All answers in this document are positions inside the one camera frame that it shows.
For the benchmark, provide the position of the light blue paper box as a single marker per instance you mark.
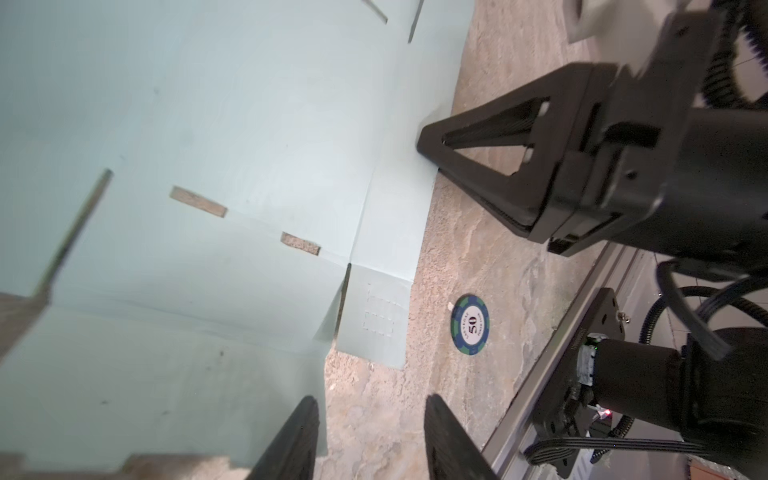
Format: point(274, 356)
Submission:
point(218, 192)

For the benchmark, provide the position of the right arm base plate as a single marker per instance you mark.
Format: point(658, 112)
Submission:
point(569, 405)

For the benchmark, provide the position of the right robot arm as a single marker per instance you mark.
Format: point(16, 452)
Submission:
point(695, 381)

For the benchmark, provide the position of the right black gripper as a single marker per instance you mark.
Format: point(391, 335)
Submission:
point(592, 152)

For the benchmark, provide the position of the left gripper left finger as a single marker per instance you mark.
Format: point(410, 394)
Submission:
point(292, 453)

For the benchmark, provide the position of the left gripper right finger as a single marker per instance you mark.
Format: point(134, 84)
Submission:
point(450, 452)

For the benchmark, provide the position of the blue poker chip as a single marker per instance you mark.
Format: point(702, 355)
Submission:
point(470, 324)

